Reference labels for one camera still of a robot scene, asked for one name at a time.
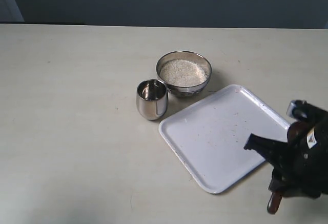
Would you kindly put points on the steel bowl with rice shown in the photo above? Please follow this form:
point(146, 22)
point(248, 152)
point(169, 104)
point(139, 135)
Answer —
point(185, 73)

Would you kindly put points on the white plastic tray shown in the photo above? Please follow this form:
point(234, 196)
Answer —
point(208, 137)

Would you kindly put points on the small steel cup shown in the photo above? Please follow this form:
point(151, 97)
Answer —
point(152, 99)

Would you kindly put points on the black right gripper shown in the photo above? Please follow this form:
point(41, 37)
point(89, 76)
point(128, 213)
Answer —
point(304, 164)

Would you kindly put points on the dark brown wooden spoon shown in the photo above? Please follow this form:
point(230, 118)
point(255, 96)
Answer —
point(274, 202)

